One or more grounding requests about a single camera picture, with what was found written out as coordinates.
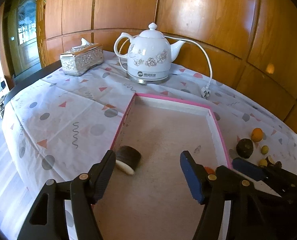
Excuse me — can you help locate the white ceramic electric kettle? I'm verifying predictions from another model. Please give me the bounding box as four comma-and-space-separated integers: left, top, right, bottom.
114, 22, 185, 83

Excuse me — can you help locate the wooden glass door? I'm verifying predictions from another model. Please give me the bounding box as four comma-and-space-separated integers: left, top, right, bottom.
3, 0, 41, 83

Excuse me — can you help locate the silver embossed tissue box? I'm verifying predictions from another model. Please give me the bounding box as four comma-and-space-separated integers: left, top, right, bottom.
60, 38, 104, 76

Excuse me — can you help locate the dark cylinder piece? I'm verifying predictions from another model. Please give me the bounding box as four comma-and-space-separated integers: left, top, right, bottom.
266, 155, 275, 166

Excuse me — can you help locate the white power cord with plug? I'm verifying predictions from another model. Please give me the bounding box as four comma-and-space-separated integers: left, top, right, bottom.
118, 35, 213, 99

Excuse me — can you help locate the small beige longan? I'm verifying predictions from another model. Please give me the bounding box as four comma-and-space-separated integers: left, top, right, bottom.
261, 145, 269, 155
258, 159, 268, 167

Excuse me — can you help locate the dark round passion fruit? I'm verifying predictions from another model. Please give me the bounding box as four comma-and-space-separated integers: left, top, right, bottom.
236, 138, 254, 159

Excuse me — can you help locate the small orange with stem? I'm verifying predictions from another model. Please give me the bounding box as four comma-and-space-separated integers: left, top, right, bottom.
251, 127, 263, 142

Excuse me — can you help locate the dark brown oval fruit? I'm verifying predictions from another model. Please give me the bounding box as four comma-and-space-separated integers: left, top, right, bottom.
274, 161, 282, 168

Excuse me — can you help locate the white patterned tablecloth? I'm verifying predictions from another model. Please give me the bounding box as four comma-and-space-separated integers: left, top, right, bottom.
3, 52, 297, 200

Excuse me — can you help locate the dark cylinder white cut face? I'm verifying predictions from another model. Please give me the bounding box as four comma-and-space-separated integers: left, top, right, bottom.
116, 146, 142, 176

